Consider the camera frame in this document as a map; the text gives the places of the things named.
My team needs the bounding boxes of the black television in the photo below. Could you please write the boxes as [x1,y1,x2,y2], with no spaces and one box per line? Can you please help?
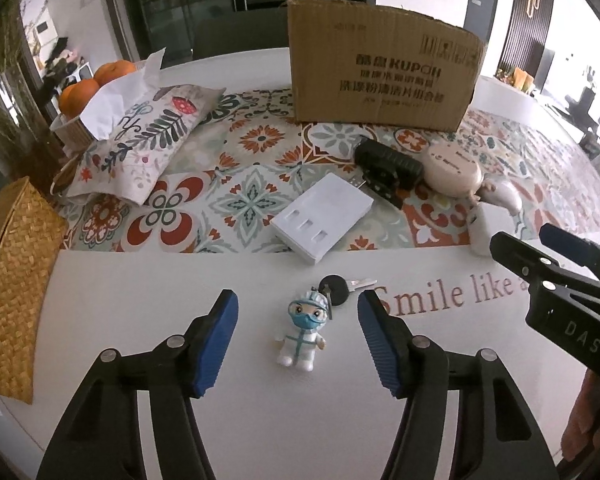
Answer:
[534,47,557,88]

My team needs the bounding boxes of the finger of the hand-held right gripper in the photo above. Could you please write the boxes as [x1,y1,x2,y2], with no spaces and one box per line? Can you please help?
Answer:
[539,223,600,286]
[489,231,600,307]

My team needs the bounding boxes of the white cluttered shelf rack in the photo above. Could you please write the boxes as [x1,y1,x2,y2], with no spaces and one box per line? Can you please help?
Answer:
[40,37,95,103]

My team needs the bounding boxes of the white low cabinet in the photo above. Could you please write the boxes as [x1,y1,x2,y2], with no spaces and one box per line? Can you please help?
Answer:
[480,72,543,107]

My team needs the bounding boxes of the orange bags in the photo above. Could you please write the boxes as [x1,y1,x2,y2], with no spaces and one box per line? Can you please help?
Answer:
[511,66,537,92]

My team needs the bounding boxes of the white power strip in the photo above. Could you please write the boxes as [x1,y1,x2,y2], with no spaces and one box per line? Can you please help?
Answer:
[270,172,375,265]

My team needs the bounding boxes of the dark slatted wall panel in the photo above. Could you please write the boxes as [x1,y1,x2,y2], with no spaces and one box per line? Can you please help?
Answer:
[500,0,557,81]

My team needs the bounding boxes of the beige round case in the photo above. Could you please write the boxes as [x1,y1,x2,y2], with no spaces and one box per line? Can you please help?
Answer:
[419,141,483,200]

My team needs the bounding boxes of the tile pattern table mat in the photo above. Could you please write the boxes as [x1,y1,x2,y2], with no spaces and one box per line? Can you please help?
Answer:
[60,85,600,255]

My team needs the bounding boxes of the person's right hand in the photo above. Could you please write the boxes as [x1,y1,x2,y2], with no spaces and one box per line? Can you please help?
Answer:
[562,367,600,480]

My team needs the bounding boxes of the brown cardboard box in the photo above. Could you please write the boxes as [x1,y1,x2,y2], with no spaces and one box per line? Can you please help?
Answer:
[286,0,487,132]

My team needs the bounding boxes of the white tissue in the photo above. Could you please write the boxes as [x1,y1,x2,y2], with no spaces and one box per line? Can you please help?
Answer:
[80,47,167,141]

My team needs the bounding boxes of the dried flower bouquet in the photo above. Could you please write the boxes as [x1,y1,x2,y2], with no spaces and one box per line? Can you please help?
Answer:
[0,0,67,196]

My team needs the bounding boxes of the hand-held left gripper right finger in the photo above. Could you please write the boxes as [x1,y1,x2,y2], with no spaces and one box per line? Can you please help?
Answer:
[357,290,563,480]

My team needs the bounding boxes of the doctor doll keychain with key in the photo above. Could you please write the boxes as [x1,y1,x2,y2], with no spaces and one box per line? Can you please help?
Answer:
[274,274,378,372]

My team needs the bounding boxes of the white charger block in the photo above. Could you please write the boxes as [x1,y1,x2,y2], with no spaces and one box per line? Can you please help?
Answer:
[469,202,513,258]

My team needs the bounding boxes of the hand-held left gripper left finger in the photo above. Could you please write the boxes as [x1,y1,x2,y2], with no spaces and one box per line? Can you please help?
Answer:
[36,289,240,480]

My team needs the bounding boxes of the pile of oranges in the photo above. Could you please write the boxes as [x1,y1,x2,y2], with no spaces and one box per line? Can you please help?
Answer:
[58,60,138,118]

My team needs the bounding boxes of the floral fabric tissue cover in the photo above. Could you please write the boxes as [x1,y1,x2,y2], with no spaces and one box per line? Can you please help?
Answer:
[65,85,227,206]

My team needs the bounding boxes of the black power adapter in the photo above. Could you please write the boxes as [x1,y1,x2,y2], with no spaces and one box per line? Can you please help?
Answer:
[352,136,426,209]

